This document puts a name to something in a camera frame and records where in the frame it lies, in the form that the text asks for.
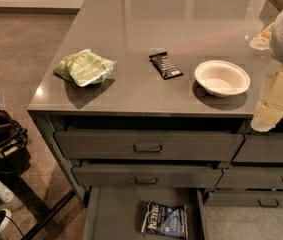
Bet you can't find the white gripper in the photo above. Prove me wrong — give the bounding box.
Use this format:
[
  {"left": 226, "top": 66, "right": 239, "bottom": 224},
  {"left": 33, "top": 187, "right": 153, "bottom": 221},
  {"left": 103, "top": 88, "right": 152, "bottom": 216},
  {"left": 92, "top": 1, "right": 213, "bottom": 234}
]
[{"left": 250, "top": 23, "right": 283, "bottom": 132}]

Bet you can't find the blue Kettle chip bag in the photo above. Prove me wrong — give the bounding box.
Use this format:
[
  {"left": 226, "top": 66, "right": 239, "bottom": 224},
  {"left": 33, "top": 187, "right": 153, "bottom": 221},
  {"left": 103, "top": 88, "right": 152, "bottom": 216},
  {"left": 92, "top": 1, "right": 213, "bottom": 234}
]
[{"left": 141, "top": 201, "right": 188, "bottom": 240}]

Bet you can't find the grey top right drawer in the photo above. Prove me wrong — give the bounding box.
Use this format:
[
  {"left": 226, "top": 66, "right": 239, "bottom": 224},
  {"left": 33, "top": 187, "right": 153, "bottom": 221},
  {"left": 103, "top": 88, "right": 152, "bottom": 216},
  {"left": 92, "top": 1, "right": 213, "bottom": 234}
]
[{"left": 235, "top": 120, "right": 283, "bottom": 163}]

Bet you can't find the grey middle right drawer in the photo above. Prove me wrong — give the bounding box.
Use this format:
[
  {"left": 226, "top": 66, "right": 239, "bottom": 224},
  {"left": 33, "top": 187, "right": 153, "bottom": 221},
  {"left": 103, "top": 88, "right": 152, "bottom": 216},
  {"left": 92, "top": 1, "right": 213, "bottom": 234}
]
[{"left": 217, "top": 167, "right": 283, "bottom": 189}]

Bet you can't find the grey bottom right drawer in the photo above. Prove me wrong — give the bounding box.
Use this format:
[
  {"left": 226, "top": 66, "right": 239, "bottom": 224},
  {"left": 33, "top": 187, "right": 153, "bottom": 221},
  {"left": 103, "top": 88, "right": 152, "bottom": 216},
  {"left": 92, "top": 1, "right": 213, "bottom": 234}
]
[{"left": 204, "top": 191, "right": 283, "bottom": 208}]

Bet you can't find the grey counter cabinet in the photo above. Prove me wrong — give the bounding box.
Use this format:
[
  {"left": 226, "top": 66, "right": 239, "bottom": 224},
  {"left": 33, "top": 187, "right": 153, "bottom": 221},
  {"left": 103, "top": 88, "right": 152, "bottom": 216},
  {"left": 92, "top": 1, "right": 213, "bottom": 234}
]
[{"left": 28, "top": 0, "right": 283, "bottom": 198}]

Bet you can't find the green chip bag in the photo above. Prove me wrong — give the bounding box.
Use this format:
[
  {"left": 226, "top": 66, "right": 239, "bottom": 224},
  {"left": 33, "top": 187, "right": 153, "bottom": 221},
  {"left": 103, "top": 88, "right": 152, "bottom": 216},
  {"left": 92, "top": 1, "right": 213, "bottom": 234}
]
[{"left": 53, "top": 49, "right": 116, "bottom": 87}]

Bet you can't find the grey open bottom drawer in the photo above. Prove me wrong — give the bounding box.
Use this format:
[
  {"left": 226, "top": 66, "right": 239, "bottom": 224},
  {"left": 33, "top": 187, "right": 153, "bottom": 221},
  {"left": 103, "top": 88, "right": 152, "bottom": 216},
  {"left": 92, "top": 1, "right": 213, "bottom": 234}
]
[{"left": 82, "top": 186, "right": 208, "bottom": 240}]

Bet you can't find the grey middle left drawer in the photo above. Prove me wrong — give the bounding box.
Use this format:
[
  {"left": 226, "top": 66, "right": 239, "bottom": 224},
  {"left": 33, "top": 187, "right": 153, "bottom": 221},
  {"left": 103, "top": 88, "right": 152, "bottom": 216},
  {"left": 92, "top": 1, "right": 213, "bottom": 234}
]
[{"left": 72, "top": 161, "right": 222, "bottom": 188}]

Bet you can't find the grey top left drawer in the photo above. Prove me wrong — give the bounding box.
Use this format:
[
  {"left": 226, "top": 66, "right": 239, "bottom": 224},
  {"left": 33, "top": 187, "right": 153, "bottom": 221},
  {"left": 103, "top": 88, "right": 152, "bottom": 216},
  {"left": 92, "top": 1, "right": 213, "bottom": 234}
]
[{"left": 54, "top": 117, "right": 244, "bottom": 161}]

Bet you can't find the white paper bowl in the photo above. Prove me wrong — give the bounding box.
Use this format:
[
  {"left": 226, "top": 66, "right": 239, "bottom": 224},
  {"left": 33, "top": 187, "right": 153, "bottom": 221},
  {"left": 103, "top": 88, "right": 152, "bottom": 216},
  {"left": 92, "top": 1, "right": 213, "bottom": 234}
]
[{"left": 194, "top": 60, "right": 250, "bottom": 97}]

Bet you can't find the black snack bar wrapper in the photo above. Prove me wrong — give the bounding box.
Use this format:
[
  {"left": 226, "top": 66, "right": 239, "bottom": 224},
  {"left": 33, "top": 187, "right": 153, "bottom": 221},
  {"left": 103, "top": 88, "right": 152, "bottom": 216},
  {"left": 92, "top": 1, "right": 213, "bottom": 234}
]
[{"left": 149, "top": 52, "right": 183, "bottom": 80}]

